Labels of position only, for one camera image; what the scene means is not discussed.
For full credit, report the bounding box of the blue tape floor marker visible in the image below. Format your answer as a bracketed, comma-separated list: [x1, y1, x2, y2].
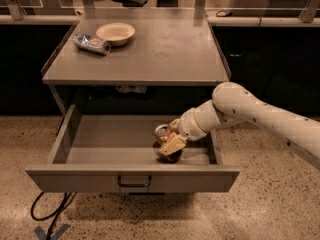
[34, 224, 70, 240]

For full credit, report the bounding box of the white bowl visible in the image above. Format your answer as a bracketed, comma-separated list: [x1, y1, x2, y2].
[96, 23, 135, 46]

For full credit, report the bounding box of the metal drawer handle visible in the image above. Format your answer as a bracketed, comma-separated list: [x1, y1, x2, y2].
[117, 175, 152, 188]

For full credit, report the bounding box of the grey metal cabinet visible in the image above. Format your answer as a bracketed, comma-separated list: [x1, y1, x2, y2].
[40, 7, 232, 119]

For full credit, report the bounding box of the crumpled item under tabletop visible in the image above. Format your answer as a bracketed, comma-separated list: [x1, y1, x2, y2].
[115, 85, 147, 94]

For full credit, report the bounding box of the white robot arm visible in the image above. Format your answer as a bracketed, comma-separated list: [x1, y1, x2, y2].
[155, 82, 320, 169]

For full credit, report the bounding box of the black floor cable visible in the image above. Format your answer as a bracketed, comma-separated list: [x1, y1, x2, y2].
[30, 191, 77, 240]

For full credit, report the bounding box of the orange soda can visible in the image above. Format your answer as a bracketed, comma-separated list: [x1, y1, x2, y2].
[154, 124, 182, 163]

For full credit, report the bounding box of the black office chair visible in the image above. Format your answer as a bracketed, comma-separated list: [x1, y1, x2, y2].
[112, 0, 148, 7]

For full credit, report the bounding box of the open grey top drawer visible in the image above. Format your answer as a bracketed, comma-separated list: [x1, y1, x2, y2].
[26, 105, 240, 193]

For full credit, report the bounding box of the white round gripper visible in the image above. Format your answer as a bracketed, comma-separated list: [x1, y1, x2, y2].
[158, 108, 207, 156]

